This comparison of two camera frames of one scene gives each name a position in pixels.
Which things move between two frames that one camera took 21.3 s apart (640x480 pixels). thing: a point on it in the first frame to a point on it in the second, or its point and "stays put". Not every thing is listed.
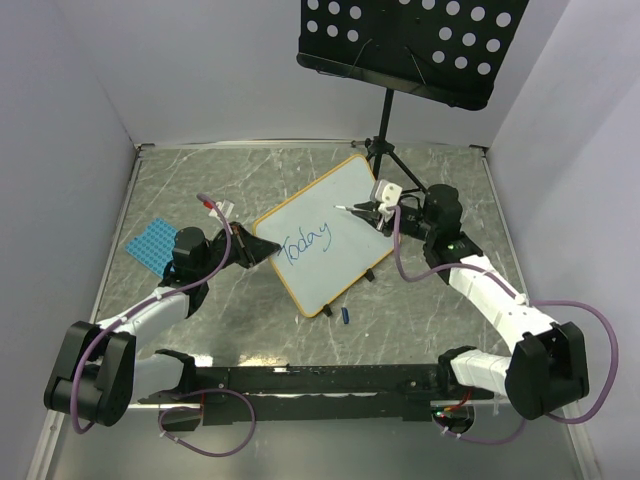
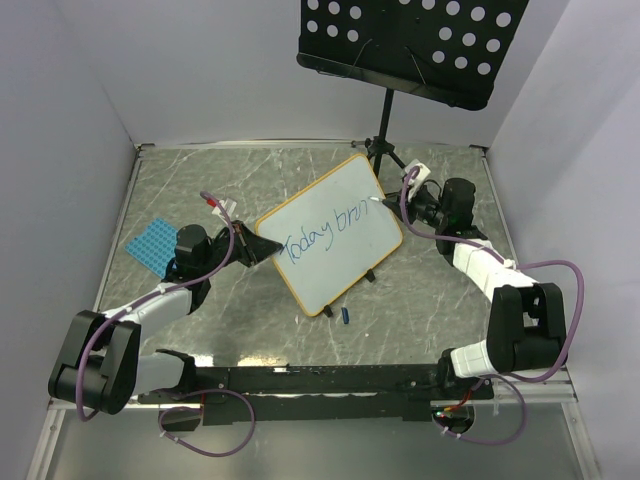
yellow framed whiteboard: (328, 255) stays put
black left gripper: (249, 248) stays put
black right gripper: (377, 220) to (393, 202)
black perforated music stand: (445, 51) stays put
